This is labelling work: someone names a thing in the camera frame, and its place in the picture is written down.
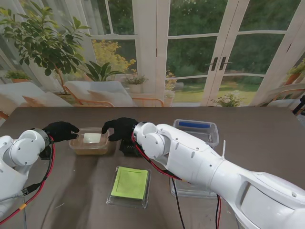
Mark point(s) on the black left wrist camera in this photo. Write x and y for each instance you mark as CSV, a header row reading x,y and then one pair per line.
x,y
45,153

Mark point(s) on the white zip tie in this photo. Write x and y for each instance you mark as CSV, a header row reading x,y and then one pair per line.
x,y
223,150

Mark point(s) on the clear flat plastic lid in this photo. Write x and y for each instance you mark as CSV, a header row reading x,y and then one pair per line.
x,y
190,192

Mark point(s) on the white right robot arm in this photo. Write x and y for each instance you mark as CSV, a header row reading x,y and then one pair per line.
x,y
214,171

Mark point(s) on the black tripod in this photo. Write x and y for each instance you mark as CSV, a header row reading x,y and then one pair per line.
x,y
300,105

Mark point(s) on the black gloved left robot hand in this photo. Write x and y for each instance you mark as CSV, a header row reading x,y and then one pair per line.
x,y
59,131

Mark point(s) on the black plastic tray container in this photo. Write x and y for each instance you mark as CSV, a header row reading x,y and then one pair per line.
x,y
128,149

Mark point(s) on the clear lid with white label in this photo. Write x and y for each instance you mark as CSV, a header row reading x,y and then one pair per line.
x,y
91,138

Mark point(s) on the clear container with blue clips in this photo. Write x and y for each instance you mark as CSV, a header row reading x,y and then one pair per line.
x,y
205,133

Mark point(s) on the brown kraft paper container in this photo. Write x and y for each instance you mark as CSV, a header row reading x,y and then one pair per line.
x,y
90,150

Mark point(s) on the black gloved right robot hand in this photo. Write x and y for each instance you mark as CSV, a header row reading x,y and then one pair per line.
x,y
124,128

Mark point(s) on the printed sunroom backdrop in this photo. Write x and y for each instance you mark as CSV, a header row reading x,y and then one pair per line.
x,y
190,47

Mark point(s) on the clear lid with green sticker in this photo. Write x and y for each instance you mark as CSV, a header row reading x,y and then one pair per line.
x,y
129,184

